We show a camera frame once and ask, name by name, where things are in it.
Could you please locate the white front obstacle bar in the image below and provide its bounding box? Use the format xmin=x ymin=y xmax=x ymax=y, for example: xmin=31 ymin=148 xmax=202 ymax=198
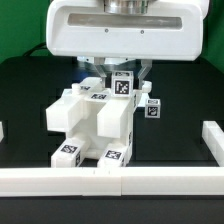
xmin=0 ymin=167 xmax=224 ymax=197

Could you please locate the white base tag plate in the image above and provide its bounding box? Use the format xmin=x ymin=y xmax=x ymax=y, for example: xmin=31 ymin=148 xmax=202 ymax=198
xmin=60 ymin=87 xmax=150 ymax=108

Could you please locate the white right obstacle bar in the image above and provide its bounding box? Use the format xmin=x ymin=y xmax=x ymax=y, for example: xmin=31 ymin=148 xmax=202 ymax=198
xmin=202 ymin=121 xmax=224 ymax=167

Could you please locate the white chair seat part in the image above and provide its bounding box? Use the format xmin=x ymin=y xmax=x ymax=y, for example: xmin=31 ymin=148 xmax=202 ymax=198
xmin=66 ymin=97 xmax=136 ymax=159

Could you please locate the white tagged cube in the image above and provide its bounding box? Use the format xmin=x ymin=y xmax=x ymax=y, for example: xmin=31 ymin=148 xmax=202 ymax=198
xmin=111 ymin=71 xmax=134 ymax=97
xmin=145 ymin=99 xmax=161 ymax=118

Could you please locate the white chair back frame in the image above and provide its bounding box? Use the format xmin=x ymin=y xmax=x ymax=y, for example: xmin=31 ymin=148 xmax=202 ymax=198
xmin=46 ymin=76 xmax=152 ymax=139

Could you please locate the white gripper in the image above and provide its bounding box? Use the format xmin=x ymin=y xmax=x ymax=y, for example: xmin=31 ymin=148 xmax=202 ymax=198
xmin=46 ymin=0 xmax=210 ymax=90

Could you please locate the black cable with connector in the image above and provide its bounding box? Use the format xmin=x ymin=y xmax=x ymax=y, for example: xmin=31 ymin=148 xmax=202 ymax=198
xmin=22 ymin=41 xmax=49 ymax=58

